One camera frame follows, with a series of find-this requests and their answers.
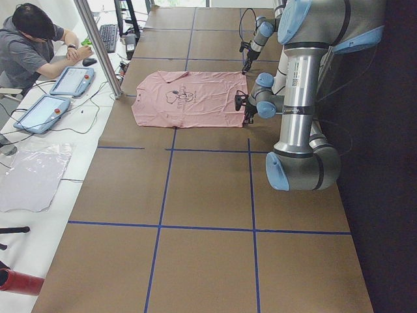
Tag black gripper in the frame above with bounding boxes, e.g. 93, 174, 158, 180
243, 102, 257, 125
242, 48, 259, 75

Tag pink Snoopy t-shirt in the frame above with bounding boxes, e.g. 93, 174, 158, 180
132, 71, 248, 128

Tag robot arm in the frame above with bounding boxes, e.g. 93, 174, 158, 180
238, 1, 287, 75
235, 1, 386, 191

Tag black keyboard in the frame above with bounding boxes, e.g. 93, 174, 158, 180
99, 24, 118, 53

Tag black computer mouse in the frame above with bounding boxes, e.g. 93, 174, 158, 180
82, 58, 97, 67

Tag upper blue teach pendant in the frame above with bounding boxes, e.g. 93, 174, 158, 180
50, 67, 95, 97

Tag blue teach pendant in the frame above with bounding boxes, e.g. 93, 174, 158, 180
14, 95, 70, 134
50, 67, 95, 97

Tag lower blue teach pendant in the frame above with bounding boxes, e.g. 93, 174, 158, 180
14, 95, 70, 134

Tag seated person in grey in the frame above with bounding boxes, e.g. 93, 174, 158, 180
1, 3, 93, 93

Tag clear plastic bag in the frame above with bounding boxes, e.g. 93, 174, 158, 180
1, 142, 75, 213

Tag red cylinder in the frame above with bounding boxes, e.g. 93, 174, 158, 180
1, 268, 44, 295

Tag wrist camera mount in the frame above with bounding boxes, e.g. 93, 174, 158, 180
239, 41, 251, 53
235, 90, 249, 112

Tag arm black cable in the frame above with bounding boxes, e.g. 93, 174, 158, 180
239, 8, 258, 43

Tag aluminium frame post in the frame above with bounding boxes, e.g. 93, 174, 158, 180
74, 0, 122, 99

